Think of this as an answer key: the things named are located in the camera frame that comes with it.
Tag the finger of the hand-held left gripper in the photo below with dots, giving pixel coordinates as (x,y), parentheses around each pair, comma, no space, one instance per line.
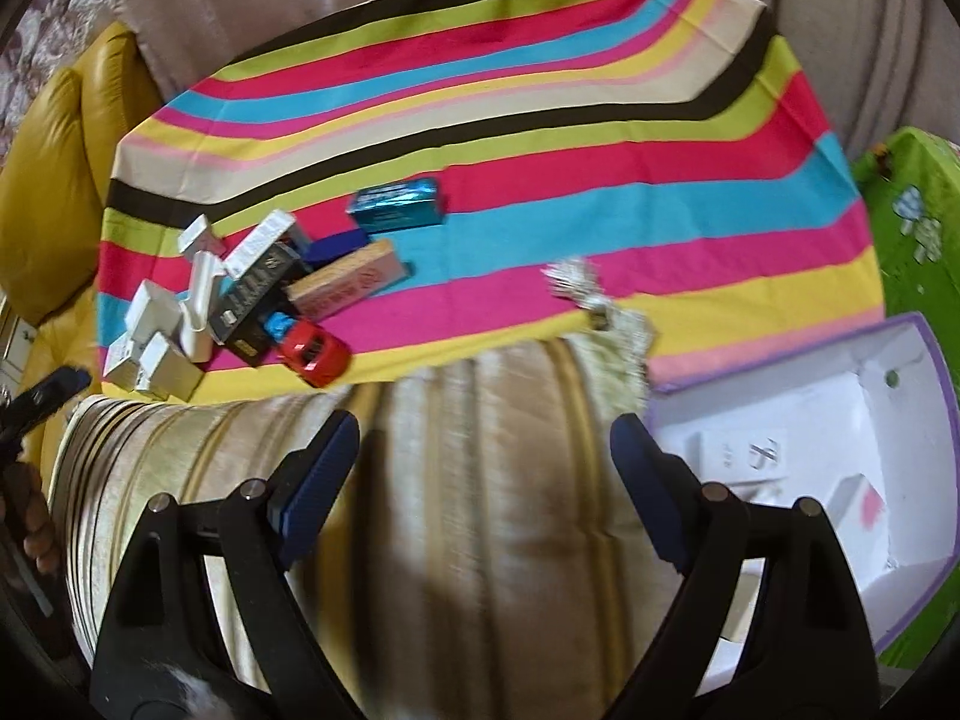
(51,391)

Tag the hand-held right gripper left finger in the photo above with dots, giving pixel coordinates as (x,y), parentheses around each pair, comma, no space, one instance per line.
(319,480)

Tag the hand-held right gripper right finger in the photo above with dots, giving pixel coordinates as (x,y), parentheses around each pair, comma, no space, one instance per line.
(645,481)

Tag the white rounded plastic case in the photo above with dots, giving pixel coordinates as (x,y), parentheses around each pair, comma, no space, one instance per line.
(202,315)

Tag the black box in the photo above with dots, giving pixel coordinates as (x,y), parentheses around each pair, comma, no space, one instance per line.
(251,307)

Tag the person's left hand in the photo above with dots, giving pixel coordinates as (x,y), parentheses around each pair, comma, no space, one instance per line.
(34,517)

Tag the small white box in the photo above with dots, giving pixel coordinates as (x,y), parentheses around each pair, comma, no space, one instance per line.
(171,373)
(124,361)

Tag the red toy car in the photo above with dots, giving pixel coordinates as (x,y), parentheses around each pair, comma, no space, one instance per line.
(311,351)

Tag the white open box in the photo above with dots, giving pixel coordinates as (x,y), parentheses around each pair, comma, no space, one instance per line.
(150,307)

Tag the beige striped velvet cushion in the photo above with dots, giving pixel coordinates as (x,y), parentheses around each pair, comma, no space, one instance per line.
(487,510)

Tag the white cardboard box purple edge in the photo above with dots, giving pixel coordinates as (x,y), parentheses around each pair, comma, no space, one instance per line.
(810,405)

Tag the tan and pink box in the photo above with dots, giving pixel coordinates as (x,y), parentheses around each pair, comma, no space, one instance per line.
(346,281)

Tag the silvery tassel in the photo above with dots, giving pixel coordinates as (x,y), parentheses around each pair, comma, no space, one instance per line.
(574,281)

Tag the white cube box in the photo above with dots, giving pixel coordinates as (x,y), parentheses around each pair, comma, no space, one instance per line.
(196,236)

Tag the dark blue box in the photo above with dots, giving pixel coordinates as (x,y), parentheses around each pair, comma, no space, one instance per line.
(337,245)

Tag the long white box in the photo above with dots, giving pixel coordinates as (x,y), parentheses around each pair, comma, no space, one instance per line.
(259,240)

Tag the shiny teal box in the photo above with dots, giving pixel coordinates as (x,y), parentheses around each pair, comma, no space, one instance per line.
(397,202)

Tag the colourful striped cloth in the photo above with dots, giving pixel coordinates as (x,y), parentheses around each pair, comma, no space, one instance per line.
(525,165)

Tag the floral lace cloth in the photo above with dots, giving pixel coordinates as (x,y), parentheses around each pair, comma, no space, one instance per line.
(45,37)

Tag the beige fabric sofa backrest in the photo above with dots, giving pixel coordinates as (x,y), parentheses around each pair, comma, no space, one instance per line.
(862,30)

